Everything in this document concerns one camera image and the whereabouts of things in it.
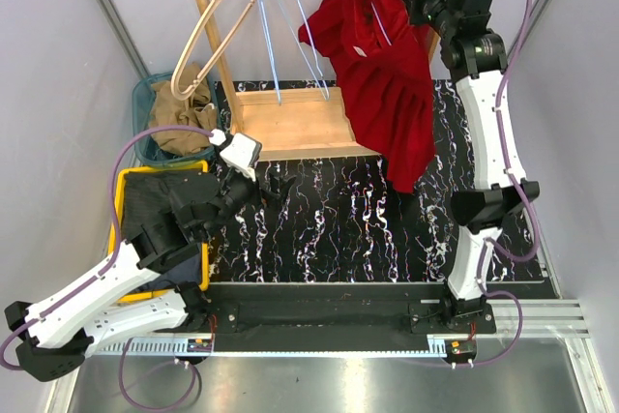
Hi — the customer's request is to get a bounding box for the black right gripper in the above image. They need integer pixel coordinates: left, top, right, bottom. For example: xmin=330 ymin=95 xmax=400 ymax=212
xmin=400 ymin=0 xmax=457 ymax=39

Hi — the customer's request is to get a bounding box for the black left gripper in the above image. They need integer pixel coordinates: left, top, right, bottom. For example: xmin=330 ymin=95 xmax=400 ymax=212
xmin=201 ymin=167 xmax=296 ymax=241

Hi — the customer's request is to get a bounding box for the red skirt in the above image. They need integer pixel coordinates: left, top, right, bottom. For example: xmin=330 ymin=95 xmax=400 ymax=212
xmin=298 ymin=0 xmax=435 ymax=193

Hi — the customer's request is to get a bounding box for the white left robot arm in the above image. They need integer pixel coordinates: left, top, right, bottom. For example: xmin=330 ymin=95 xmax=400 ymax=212
xmin=1 ymin=170 xmax=296 ymax=382

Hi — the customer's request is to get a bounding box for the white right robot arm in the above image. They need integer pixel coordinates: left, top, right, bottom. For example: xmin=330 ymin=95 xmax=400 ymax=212
xmin=403 ymin=0 xmax=540 ymax=333

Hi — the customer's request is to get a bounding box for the beige wooden hanger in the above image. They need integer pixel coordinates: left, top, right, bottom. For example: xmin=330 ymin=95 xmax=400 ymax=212
xmin=170 ymin=0 xmax=265 ymax=101

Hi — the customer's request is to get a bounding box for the wooden clothes rack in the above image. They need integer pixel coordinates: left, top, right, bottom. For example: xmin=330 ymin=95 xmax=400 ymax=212
xmin=181 ymin=0 xmax=471 ymax=163

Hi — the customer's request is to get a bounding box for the black marble pattern mat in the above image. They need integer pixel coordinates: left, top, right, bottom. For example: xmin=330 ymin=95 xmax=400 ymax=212
xmin=207 ymin=77 xmax=546 ymax=284

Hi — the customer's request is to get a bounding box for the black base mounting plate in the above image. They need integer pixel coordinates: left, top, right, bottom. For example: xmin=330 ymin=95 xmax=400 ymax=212
xmin=177 ymin=282 xmax=496 ymax=335

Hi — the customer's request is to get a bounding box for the tan garment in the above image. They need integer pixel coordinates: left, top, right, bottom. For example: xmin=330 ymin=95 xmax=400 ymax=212
xmin=148 ymin=79 xmax=218 ymax=157

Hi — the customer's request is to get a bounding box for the yellow plastic bin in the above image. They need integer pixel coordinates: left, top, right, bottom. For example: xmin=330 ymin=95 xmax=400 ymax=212
xmin=111 ymin=161 xmax=210 ymax=305

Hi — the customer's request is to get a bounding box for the teal plastic basket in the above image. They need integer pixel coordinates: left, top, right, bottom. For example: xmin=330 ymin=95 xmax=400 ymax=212
xmin=132 ymin=72 xmax=215 ymax=167

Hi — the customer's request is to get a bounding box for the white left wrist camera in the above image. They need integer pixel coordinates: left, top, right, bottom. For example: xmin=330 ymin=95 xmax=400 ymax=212
xmin=209 ymin=129 xmax=262 ymax=182

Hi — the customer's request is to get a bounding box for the middle blue wire hanger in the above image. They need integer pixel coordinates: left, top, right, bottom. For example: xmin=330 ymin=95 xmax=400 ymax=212
xmin=266 ymin=0 xmax=330 ymax=103

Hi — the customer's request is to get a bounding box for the blue wire hanger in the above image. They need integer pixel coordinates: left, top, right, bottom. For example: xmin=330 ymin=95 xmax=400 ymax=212
xmin=266 ymin=0 xmax=330 ymax=103
xmin=257 ymin=0 xmax=282 ymax=105

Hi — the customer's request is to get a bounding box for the left blue wire hanger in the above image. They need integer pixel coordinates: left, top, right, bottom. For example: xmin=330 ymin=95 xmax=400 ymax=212
xmin=257 ymin=0 xmax=282 ymax=105

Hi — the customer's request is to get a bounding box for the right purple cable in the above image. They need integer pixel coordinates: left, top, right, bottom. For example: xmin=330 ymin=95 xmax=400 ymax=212
xmin=452 ymin=0 xmax=541 ymax=369

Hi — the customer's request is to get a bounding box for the purple cable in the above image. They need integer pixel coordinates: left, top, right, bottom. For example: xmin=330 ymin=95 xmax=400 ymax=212
xmin=452 ymin=0 xmax=541 ymax=369
xmin=0 ymin=125 xmax=223 ymax=409

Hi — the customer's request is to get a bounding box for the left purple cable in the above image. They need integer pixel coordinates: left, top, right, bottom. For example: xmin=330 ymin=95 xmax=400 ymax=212
xmin=0 ymin=125 xmax=223 ymax=409

